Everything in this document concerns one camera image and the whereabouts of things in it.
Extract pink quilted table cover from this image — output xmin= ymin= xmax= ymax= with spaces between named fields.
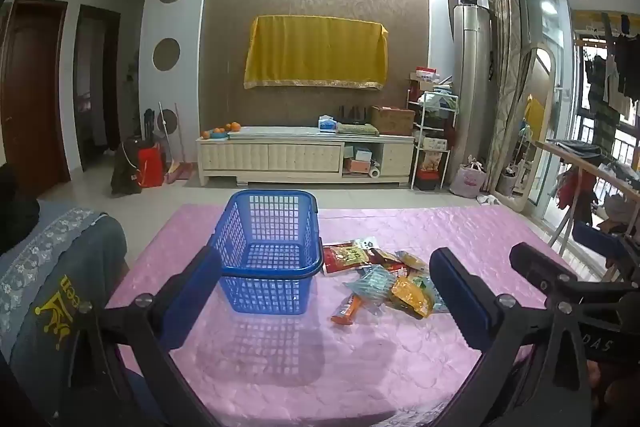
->
xmin=102 ymin=203 xmax=593 ymax=427

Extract balcony glass door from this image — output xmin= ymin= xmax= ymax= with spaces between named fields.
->
xmin=517 ymin=0 xmax=576 ymax=208

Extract cream television cabinet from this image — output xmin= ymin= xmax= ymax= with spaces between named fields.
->
xmin=196 ymin=126 xmax=416 ymax=192

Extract red packet with yellow label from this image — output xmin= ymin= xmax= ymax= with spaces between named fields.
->
xmin=321 ymin=237 xmax=382 ymax=277

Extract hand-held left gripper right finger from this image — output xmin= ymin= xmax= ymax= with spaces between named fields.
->
xmin=429 ymin=248 xmax=593 ymax=427

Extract white metal shelf rack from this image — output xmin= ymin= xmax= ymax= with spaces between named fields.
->
xmin=407 ymin=80 xmax=458 ymax=191

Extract brown wooden door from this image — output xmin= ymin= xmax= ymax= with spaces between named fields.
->
xmin=0 ymin=0 xmax=71 ymax=198

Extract black router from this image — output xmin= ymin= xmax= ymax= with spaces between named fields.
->
xmin=339 ymin=105 xmax=368 ymax=124

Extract red bag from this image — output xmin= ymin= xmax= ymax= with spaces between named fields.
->
xmin=136 ymin=147 xmax=166 ymax=189

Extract red and white box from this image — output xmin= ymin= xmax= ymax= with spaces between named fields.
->
xmin=406 ymin=66 xmax=441 ymax=90

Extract brown cardboard box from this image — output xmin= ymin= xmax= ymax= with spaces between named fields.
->
xmin=370 ymin=106 xmax=416 ymax=136

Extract orange stick snack packet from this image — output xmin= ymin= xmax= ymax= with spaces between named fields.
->
xmin=331 ymin=296 xmax=364 ymax=325

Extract standing air conditioner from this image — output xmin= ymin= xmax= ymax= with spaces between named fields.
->
xmin=452 ymin=4 xmax=493 ymax=188

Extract yellow television cover cloth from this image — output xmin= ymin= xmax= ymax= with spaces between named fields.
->
xmin=243 ymin=14 xmax=389 ymax=91

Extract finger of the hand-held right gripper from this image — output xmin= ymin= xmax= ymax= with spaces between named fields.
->
xmin=509 ymin=242 xmax=640 ymax=308
xmin=572 ymin=221 xmax=640 ymax=280

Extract green cushion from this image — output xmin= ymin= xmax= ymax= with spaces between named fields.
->
xmin=336 ymin=122 xmax=379 ymax=135

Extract green label cracker packet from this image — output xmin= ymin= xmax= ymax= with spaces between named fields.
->
xmin=389 ymin=274 xmax=436 ymax=319

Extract yellow snack packet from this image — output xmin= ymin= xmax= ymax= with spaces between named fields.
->
xmin=395 ymin=250 xmax=431 ymax=275

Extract red garment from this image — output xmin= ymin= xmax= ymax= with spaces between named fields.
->
xmin=557 ymin=170 xmax=598 ymax=213

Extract blue plastic basket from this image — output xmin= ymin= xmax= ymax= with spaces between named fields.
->
xmin=206 ymin=190 xmax=324 ymax=315

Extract wooden folding rack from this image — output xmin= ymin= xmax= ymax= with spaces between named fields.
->
xmin=535 ymin=138 xmax=640 ymax=258

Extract dark brown bag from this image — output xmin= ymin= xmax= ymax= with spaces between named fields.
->
xmin=110 ymin=138 xmax=143 ymax=197

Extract arched floor mirror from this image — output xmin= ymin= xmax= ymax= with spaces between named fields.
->
xmin=497 ymin=46 xmax=557 ymax=213

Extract grey cloth with crown print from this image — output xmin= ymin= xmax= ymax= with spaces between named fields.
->
xmin=0 ymin=200 xmax=128 ymax=427

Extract pink bag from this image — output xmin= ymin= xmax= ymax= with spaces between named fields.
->
xmin=450 ymin=156 xmax=488 ymax=199

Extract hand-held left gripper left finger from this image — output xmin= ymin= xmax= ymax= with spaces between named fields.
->
xmin=60 ymin=246 xmax=223 ymax=427

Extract white pole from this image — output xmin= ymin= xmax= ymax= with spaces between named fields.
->
xmin=157 ymin=101 xmax=173 ymax=168

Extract pink broom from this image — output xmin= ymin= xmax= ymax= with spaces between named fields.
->
xmin=165 ymin=102 xmax=192 ymax=185

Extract hanging dark clothes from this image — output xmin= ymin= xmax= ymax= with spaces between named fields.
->
xmin=582 ymin=12 xmax=640 ymax=108

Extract person's right hand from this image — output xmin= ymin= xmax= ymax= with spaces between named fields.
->
xmin=591 ymin=359 xmax=640 ymax=427

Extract dark open doorway frame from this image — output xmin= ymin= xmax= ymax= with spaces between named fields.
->
xmin=74 ymin=4 xmax=122 ymax=173

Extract red noodle snack packet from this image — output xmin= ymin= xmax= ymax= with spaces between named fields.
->
xmin=371 ymin=254 xmax=407 ymax=278

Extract patterned beige curtain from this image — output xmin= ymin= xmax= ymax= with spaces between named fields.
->
xmin=481 ymin=0 xmax=526 ymax=193

